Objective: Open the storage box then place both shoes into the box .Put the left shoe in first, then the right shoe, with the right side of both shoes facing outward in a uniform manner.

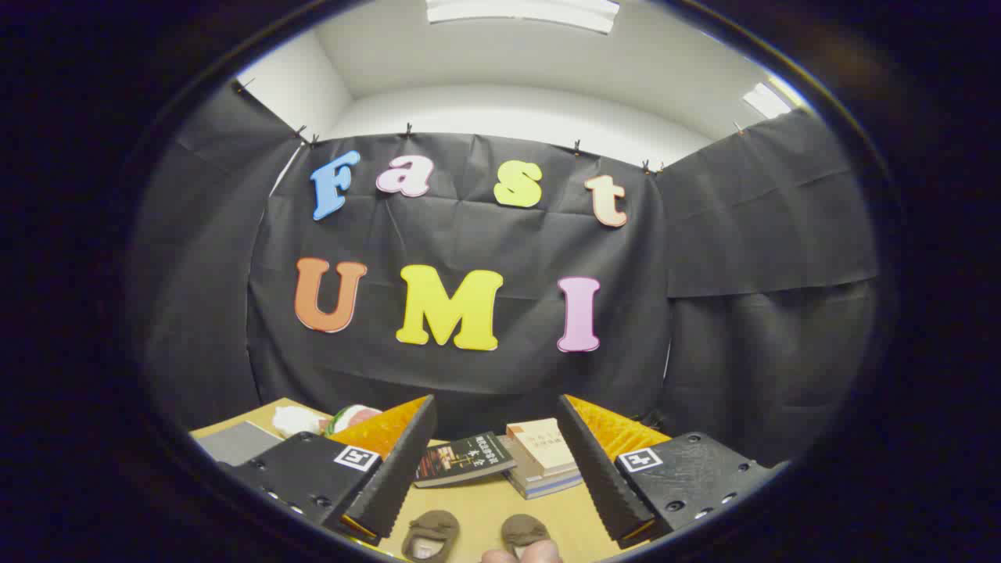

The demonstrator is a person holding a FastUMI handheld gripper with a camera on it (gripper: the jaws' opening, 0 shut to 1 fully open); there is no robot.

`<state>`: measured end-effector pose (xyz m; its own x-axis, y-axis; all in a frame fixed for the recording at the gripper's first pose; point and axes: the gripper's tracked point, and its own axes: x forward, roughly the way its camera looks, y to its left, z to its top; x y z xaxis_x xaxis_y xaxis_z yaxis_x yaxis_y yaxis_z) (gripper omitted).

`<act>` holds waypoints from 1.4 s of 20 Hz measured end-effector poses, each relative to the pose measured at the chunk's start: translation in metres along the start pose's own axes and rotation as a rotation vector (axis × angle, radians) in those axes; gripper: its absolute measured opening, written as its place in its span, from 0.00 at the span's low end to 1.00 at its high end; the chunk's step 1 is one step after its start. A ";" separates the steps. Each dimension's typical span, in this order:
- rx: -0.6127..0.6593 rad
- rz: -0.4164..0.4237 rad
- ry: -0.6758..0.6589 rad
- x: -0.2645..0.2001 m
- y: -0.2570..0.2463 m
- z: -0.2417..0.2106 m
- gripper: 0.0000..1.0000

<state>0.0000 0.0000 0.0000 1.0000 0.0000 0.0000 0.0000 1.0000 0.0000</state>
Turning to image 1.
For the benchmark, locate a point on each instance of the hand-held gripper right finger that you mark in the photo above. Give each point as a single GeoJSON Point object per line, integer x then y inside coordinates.
{"type": "Point", "coordinates": [594, 477]}

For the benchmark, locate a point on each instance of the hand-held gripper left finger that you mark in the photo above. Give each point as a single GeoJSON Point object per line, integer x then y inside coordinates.
{"type": "Point", "coordinates": [399, 477]}

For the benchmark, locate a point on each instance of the brown fuzzy shoe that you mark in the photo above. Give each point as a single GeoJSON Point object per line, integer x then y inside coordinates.
{"type": "Point", "coordinates": [432, 528]}
{"type": "Point", "coordinates": [522, 528]}

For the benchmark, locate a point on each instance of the blue book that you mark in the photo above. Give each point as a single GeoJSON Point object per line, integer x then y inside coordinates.
{"type": "Point", "coordinates": [551, 491]}

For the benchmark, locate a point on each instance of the white book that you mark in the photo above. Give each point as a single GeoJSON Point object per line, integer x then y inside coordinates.
{"type": "Point", "coordinates": [547, 478]}

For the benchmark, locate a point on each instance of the beige cover book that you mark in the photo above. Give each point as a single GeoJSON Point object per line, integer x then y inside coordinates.
{"type": "Point", "coordinates": [543, 446]}

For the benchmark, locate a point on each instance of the dark cover book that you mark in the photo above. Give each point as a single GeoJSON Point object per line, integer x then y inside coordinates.
{"type": "Point", "coordinates": [461, 460]}

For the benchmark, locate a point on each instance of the watermelon slice plush toy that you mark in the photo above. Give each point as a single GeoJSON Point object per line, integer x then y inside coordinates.
{"type": "Point", "coordinates": [352, 418]}

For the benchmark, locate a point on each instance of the white plush toy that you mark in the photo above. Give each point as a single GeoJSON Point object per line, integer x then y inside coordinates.
{"type": "Point", "coordinates": [297, 421]}

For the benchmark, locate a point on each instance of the small ceiling light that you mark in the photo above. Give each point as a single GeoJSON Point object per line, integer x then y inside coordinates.
{"type": "Point", "coordinates": [766, 100]}

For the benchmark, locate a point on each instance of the long ceiling light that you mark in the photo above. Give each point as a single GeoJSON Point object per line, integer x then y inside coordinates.
{"type": "Point", "coordinates": [520, 12]}

